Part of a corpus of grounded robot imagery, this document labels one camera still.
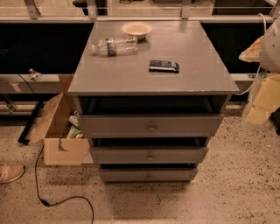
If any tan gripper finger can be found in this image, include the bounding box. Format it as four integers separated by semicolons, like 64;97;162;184
239;36;263;62
244;74;280;125

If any grey top drawer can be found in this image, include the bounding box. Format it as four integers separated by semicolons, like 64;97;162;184
79;114;223;138

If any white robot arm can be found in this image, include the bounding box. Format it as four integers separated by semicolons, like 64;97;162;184
239;17;280;125

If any grey drawer cabinet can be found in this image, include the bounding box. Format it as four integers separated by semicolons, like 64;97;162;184
68;21;238;170

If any grey bottom drawer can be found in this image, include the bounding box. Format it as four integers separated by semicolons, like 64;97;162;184
99;168;198;182

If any open cardboard box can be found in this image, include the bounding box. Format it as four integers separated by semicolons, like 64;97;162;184
28;73;91;167

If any white bowl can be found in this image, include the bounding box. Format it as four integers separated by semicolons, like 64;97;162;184
122;22;152;40

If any clear plastic water bottle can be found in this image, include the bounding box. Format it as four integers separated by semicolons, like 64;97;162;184
91;36;138;57

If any white item in box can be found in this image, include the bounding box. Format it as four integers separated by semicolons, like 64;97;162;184
68;115;79;128

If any green item in box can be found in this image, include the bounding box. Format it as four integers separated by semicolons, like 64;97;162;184
66;125;81;138

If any small clear object on ledge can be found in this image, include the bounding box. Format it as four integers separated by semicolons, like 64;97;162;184
29;68;42;81

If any tan sneaker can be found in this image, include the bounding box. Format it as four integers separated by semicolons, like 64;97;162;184
0;164;25;184

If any white cable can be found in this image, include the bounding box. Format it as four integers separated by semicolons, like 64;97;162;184
234;12;268;96

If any metal railing frame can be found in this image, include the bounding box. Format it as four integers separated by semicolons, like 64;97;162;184
0;0;280;22

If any black floor cable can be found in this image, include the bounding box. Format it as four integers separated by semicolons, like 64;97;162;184
34;144;95;224

